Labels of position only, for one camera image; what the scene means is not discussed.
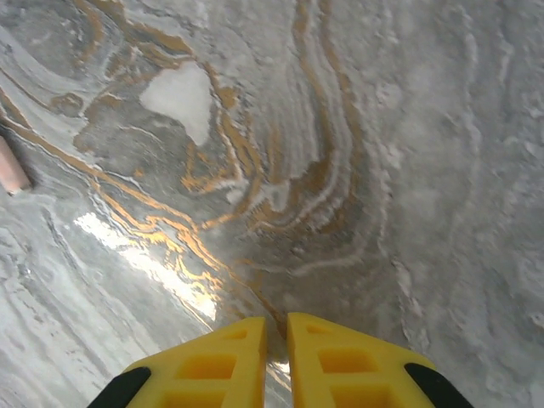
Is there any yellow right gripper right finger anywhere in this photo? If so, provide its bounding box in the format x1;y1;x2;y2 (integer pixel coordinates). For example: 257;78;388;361
287;312;475;408

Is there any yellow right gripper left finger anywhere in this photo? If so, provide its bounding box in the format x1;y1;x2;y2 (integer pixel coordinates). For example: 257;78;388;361
86;315;269;408

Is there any pink earbud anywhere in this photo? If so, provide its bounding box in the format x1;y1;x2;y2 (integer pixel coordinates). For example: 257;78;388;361
0;134;34;196

